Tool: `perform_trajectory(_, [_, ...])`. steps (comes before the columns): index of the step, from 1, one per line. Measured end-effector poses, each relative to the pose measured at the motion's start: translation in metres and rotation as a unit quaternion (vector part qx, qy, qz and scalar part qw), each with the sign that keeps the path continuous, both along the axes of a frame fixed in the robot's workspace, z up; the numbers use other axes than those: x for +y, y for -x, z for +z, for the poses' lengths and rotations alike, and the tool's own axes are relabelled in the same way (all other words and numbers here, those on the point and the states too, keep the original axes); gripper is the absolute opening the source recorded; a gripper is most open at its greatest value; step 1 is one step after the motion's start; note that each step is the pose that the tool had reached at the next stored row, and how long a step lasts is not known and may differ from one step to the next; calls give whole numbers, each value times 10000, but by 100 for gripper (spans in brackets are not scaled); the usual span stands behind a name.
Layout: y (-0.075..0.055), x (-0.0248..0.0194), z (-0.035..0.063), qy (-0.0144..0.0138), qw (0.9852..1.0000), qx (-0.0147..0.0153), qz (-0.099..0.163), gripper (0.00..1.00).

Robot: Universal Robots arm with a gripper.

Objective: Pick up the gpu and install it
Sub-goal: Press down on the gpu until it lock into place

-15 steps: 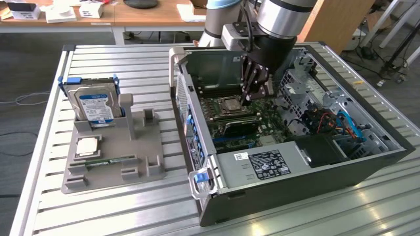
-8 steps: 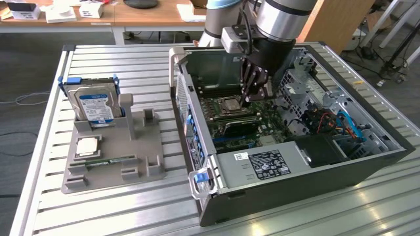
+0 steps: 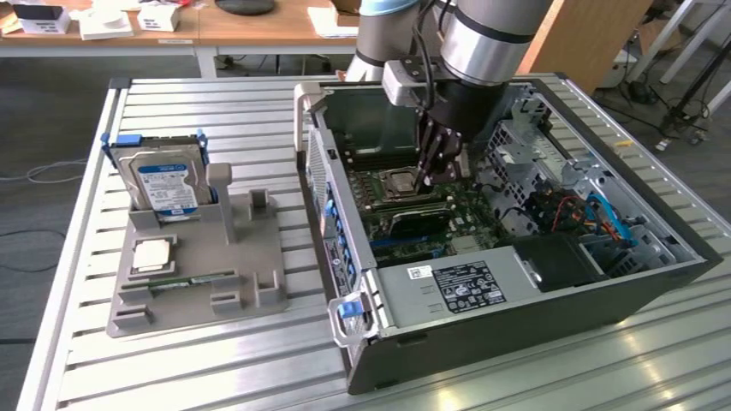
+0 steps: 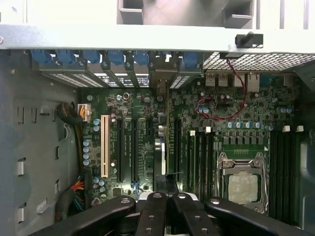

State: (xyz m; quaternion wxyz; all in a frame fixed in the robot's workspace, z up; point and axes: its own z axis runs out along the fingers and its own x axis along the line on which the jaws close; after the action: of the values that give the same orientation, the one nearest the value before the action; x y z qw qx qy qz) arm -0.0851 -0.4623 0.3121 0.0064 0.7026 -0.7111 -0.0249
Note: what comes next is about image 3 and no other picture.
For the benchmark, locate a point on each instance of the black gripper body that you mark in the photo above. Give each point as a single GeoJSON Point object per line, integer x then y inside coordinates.
{"type": "Point", "coordinates": [466, 109]}

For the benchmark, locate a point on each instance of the black Nvidia graphics card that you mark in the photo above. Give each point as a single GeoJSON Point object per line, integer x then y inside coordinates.
{"type": "Point", "coordinates": [420, 224]}

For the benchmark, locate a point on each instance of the installed silver CPU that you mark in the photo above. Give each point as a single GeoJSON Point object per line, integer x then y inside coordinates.
{"type": "Point", "coordinates": [402, 182]}

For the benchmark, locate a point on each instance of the green motherboard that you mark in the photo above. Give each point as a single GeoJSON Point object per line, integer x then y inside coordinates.
{"type": "Point", "coordinates": [474, 214]}

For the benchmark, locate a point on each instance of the perforated metal disk bay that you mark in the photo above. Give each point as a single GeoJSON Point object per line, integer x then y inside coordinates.
{"type": "Point", "coordinates": [532, 167]}

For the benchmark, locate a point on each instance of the metal CPU socket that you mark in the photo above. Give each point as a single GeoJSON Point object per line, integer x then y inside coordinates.
{"type": "Point", "coordinates": [384, 194]}

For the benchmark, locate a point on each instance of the black drive connector block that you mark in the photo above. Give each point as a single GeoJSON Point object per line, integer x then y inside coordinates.
{"type": "Point", "coordinates": [542, 210]}

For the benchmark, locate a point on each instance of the wooden cabinet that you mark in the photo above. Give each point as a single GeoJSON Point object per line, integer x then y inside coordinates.
{"type": "Point", "coordinates": [594, 38]}

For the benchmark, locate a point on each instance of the yellow plastic tab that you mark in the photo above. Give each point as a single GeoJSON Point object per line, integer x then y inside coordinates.
{"type": "Point", "coordinates": [622, 144]}

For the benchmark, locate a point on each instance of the small white device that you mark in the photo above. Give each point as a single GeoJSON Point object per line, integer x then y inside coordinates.
{"type": "Point", "coordinates": [620, 70]}

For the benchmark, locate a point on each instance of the white paper stack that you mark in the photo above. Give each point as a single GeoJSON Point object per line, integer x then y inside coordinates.
{"type": "Point", "coordinates": [331, 25]}

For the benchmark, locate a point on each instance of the small cardboard box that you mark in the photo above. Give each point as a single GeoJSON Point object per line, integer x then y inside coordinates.
{"type": "Point", "coordinates": [346, 5]}

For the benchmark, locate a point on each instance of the grey power supply unit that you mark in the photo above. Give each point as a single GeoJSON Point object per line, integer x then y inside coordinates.
{"type": "Point", "coordinates": [412, 299]}

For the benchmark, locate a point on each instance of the black tripod stand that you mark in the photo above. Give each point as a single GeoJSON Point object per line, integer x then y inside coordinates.
{"type": "Point", "coordinates": [680, 113]}

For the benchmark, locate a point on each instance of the blue case latch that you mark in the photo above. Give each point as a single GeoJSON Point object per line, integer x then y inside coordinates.
{"type": "Point", "coordinates": [350, 310]}

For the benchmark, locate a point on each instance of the wooden desk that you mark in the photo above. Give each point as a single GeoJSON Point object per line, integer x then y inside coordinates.
{"type": "Point", "coordinates": [149, 36]}
{"type": "Point", "coordinates": [257, 25]}

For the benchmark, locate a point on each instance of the black open PC case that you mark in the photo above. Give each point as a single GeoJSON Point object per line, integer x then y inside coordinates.
{"type": "Point", "coordinates": [514, 342]}

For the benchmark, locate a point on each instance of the black round object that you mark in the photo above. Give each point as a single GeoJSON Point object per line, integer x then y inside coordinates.
{"type": "Point", "coordinates": [246, 6]}

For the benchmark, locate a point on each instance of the hard disk in blue caddy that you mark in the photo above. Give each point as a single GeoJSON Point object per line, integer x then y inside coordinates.
{"type": "Point", "coordinates": [163, 188]}

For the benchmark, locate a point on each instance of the loose green RAM stick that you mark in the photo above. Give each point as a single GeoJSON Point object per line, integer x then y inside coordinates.
{"type": "Point", "coordinates": [171, 283]}

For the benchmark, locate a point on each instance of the loose silver CPU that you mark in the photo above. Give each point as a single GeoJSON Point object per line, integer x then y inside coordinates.
{"type": "Point", "coordinates": [150, 254]}

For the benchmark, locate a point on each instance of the grey plastic parts rack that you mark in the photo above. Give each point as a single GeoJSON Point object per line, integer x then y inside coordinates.
{"type": "Point", "coordinates": [189, 317]}

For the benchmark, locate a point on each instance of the white box with blue print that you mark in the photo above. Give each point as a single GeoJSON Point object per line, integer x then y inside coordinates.
{"type": "Point", "coordinates": [161, 19]}

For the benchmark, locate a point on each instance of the white round device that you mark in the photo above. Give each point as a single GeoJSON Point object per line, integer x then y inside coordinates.
{"type": "Point", "coordinates": [106, 27]}

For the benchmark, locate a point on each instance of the white box with black lid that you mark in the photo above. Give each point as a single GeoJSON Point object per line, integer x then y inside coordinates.
{"type": "Point", "coordinates": [43, 25]}

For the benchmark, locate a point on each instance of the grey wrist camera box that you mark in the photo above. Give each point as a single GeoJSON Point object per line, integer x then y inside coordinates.
{"type": "Point", "coordinates": [400, 87]}

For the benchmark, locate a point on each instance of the white metal frame legs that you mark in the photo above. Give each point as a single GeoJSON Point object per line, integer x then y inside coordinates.
{"type": "Point", "coordinates": [648, 60]}

